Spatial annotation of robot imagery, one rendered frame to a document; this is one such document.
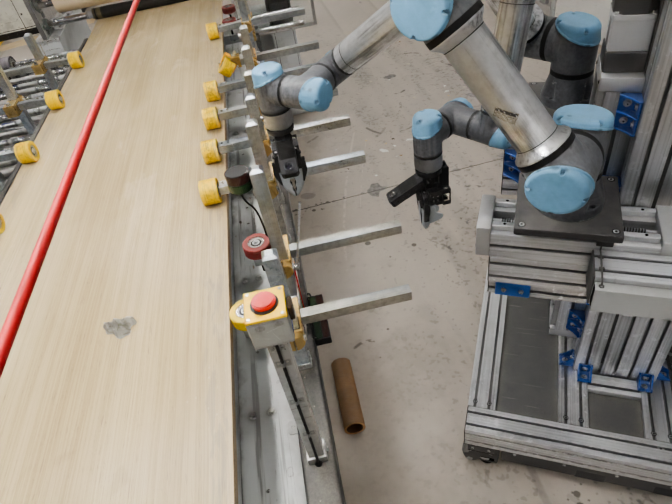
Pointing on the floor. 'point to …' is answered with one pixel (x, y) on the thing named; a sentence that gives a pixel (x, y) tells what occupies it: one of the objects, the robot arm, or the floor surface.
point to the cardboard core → (349, 406)
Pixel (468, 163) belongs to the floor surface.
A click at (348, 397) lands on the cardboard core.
